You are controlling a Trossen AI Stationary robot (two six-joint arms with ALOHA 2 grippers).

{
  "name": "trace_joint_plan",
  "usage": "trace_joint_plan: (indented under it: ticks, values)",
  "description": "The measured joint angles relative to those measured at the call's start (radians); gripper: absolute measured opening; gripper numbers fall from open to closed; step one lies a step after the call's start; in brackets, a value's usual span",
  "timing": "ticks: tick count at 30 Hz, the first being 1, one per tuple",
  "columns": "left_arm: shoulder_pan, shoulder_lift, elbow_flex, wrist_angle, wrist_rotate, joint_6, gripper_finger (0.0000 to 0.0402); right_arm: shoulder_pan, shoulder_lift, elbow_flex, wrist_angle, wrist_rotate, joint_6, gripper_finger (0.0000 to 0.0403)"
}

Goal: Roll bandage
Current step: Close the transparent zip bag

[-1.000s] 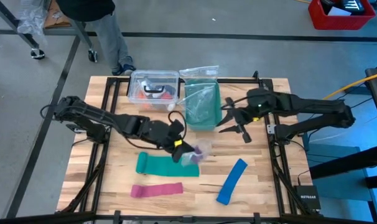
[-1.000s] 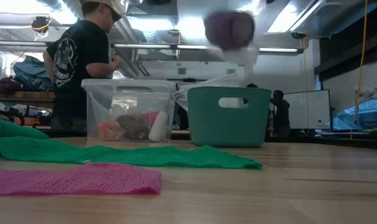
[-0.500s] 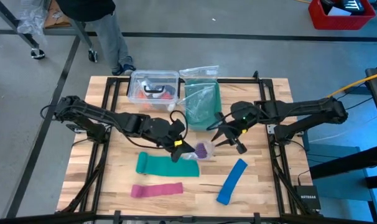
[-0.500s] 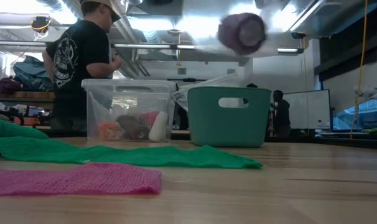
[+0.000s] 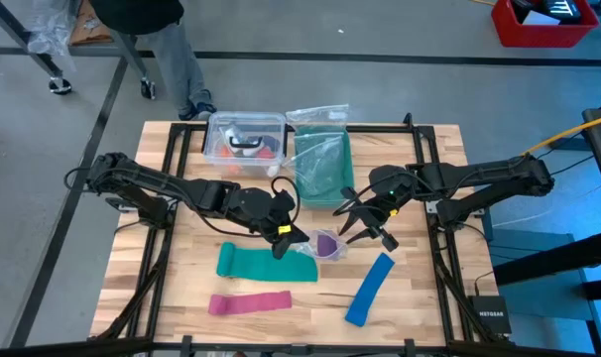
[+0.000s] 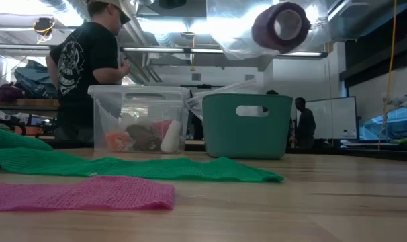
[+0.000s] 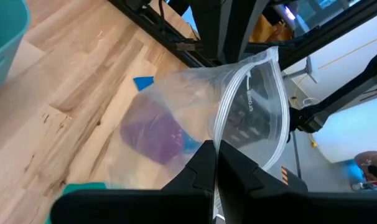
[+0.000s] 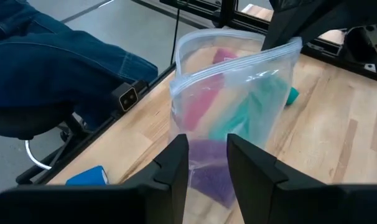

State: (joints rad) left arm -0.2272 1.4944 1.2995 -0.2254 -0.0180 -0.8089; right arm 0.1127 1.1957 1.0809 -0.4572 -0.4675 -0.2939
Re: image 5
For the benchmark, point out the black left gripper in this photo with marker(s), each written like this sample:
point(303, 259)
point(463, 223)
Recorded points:
point(266, 210)

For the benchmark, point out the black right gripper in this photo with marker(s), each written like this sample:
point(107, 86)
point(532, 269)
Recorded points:
point(392, 183)

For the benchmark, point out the clear plastic zip bag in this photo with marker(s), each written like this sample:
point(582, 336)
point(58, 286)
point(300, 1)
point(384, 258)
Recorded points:
point(306, 248)

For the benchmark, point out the purple elastic bandage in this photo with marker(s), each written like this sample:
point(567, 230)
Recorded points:
point(326, 245)

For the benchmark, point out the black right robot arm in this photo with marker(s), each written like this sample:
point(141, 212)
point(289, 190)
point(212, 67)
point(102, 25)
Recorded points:
point(479, 173)

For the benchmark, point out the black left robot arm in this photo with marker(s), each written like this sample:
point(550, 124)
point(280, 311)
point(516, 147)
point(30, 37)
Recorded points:
point(147, 181)

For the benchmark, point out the green elastic bandage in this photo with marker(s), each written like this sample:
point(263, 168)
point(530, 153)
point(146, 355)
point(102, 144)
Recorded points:
point(261, 268)

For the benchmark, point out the blue elastic bandage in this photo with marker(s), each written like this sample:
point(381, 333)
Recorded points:
point(370, 290)

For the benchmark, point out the pink elastic bandage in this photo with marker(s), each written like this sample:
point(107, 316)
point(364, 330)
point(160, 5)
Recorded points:
point(251, 303)

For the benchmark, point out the white bandage roll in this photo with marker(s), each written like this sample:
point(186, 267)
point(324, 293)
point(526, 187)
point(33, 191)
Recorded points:
point(274, 171)

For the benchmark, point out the teal plastic basket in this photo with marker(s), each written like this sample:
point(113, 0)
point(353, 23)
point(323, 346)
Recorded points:
point(325, 196)

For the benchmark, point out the clear plastic storage box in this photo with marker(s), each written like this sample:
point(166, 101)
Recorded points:
point(216, 149)

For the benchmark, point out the clear zip bag white label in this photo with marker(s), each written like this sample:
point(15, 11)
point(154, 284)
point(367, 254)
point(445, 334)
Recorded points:
point(320, 115)

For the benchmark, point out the person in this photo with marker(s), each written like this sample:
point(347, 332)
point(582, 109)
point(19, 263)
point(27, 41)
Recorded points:
point(176, 64)

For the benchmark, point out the metal cart with wheels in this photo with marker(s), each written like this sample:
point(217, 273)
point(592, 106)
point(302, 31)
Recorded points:
point(127, 49)

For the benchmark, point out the red plastic crate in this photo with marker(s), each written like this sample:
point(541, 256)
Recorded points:
point(528, 37)

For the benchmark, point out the brown cardboard box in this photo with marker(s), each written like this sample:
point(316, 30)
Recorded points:
point(87, 30)

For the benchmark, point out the crumpled clear plastic wrap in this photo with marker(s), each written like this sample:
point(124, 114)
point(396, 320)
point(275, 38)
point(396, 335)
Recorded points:
point(50, 30)

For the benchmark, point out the black aluminium table frame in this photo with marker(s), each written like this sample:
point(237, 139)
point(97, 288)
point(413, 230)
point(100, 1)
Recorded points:
point(380, 129)

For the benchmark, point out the black Netgear network switch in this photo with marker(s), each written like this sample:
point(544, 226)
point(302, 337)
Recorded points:
point(490, 315)

